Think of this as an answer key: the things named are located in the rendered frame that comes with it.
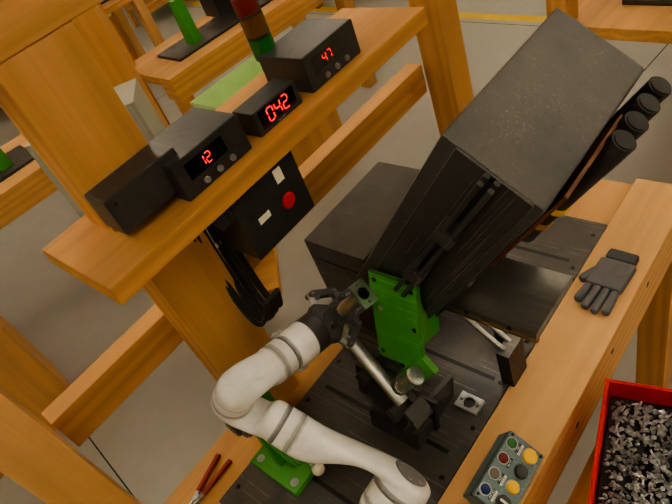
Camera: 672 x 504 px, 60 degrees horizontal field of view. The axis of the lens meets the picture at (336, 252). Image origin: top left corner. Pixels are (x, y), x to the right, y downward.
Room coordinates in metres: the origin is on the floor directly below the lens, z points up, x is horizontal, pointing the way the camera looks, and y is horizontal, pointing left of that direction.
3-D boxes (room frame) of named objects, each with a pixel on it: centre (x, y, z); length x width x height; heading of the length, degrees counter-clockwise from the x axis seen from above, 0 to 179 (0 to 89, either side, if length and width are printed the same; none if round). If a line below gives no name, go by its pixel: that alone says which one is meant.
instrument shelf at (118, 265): (1.10, 0.04, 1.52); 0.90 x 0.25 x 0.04; 125
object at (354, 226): (1.06, -0.12, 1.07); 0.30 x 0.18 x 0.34; 125
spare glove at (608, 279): (0.86, -0.55, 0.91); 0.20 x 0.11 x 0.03; 122
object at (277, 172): (0.99, 0.10, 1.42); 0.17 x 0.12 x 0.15; 125
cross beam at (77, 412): (1.18, 0.10, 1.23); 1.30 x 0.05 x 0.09; 125
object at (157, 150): (0.90, 0.26, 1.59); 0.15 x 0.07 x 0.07; 125
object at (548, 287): (0.85, -0.23, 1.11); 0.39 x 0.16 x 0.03; 35
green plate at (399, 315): (0.79, -0.08, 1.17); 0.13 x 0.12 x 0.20; 125
